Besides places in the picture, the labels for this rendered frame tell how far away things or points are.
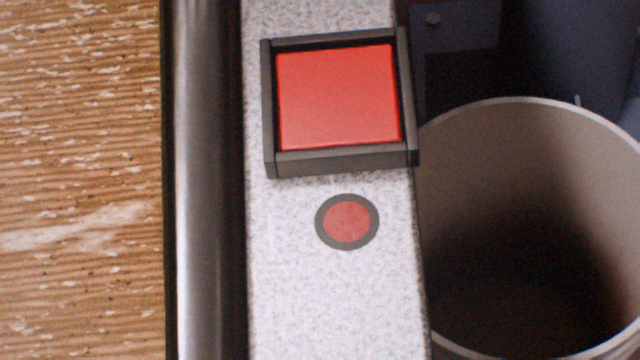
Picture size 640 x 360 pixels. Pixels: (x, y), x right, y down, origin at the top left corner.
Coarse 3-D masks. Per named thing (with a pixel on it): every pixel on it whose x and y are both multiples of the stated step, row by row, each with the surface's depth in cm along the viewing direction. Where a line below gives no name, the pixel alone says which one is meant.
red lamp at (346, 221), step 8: (336, 208) 61; (344, 208) 61; (352, 208) 61; (360, 208) 61; (328, 216) 61; (336, 216) 61; (344, 216) 61; (352, 216) 61; (360, 216) 61; (368, 216) 61; (328, 224) 61; (336, 224) 61; (344, 224) 61; (352, 224) 61; (360, 224) 61; (368, 224) 61; (328, 232) 60; (336, 232) 60; (344, 232) 60; (352, 232) 60; (360, 232) 60; (344, 240) 60; (352, 240) 60
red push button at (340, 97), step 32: (288, 64) 64; (320, 64) 64; (352, 64) 64; (384, 64) 64; (288, 96) 63; (320, 96) 63; (352, 96) 63; (384, 96) 63; (288, 128) 62; (320, 128) 62; (352, 128) 62; (384, 128) 62
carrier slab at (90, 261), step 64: (0, 0) 67; (64, 0) 67; (128, 0) 66; (0, 64) 65; (64, 64) 64; (128, 64) 64; (0, 128) 63; (64, 128) 62; (128, 128) 62; (0, 192) 61; (64, 192) 60; (128, 192) 60; (0, 256) 59; (64, 256) 59; (128, 256) 58; (0, 320) 57; (64, 320) 57; (128, 320) 57
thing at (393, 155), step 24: (264, 48) 64; (288, 48) 65; (312, 48) 65; (336, 48) 65; (264, 72) 64; (408, 72) 63; (264, 96) 63; (408, 96) 62; (264, 120) 62; (408, 120) 61; (264, 144) 61; (384, 144) 61; (408, 144) 61; (288, 168) 61; (312, 168) 62; (336, 168) 62; (360, 168) 62; (384, 168) 62
